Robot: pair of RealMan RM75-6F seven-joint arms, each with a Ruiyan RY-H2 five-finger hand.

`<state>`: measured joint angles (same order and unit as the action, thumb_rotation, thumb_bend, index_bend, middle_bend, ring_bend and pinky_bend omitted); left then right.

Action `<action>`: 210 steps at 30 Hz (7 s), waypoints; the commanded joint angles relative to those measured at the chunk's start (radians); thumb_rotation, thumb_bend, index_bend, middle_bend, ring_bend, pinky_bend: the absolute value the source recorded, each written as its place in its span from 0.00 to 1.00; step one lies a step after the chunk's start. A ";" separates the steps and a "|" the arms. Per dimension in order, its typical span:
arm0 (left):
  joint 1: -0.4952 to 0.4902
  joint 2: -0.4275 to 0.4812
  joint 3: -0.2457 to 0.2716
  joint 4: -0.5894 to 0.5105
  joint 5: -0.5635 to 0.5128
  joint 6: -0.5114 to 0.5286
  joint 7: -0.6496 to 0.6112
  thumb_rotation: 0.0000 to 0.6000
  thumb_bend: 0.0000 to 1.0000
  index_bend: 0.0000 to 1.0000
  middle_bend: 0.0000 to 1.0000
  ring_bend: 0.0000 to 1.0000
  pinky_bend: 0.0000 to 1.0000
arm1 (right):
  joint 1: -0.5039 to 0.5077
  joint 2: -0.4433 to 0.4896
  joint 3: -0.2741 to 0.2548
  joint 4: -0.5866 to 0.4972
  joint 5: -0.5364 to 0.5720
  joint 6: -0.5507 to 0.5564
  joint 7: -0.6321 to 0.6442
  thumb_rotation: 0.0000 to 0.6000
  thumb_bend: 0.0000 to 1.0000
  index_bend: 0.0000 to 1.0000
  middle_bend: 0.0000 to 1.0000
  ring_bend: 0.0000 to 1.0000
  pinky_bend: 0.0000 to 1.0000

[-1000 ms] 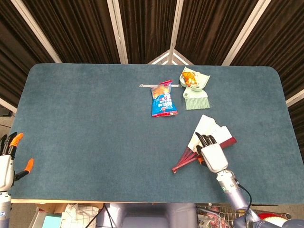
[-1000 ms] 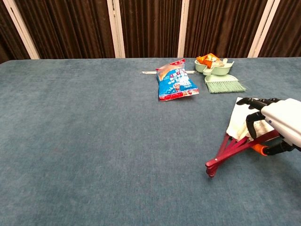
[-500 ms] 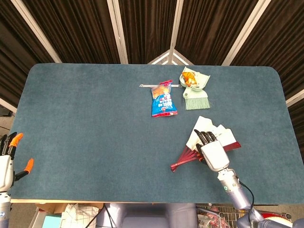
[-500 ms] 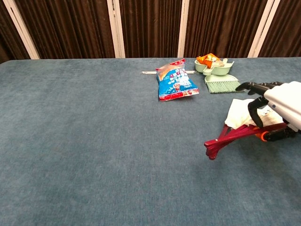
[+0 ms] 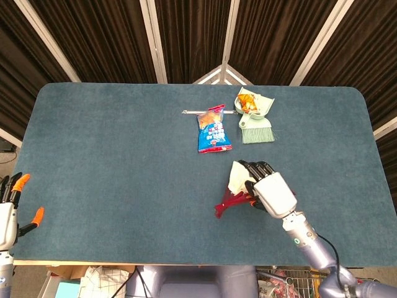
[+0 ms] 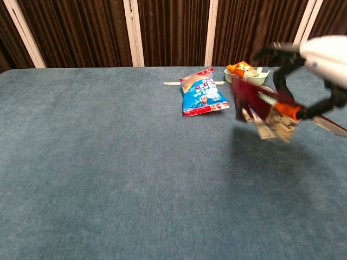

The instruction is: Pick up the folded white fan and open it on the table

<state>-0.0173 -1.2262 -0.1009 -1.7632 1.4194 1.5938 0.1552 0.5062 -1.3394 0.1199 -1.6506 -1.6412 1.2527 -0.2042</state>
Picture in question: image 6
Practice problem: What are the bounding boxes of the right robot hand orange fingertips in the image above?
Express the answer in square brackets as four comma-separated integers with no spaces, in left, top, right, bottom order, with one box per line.
[253,35,347,121]

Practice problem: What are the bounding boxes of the red ribbed paper folding fan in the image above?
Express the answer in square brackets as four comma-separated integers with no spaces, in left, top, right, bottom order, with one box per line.
[230,77,347,143]

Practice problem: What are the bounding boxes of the mint green dustpan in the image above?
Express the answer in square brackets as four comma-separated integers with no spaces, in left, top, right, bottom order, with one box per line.
[223,67,271,85]

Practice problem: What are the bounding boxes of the white crumpled paper scrap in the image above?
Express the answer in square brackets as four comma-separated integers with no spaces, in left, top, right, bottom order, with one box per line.
[245,67,264,78]

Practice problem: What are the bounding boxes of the orange crumpled snack wrapper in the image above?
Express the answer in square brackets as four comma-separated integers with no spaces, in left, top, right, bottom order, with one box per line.
[226,61,254,79]

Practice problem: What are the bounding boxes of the blue snack bag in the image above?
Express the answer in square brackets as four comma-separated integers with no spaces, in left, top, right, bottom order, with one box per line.
[178,67,230,118]

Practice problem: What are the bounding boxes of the white wrapped straw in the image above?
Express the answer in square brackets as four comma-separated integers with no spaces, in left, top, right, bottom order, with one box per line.
[163,80,227,86]

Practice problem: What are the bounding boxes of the blue velvet table cloth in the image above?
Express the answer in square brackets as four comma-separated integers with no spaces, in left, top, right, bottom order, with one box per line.
[0,66,347,260]

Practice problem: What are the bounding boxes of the white screen frame post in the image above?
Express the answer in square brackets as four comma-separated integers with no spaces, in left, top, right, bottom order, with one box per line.
[204,0,219,67]
[2,0,46,69]
[291,0,325,47]
[123,0,145,68]

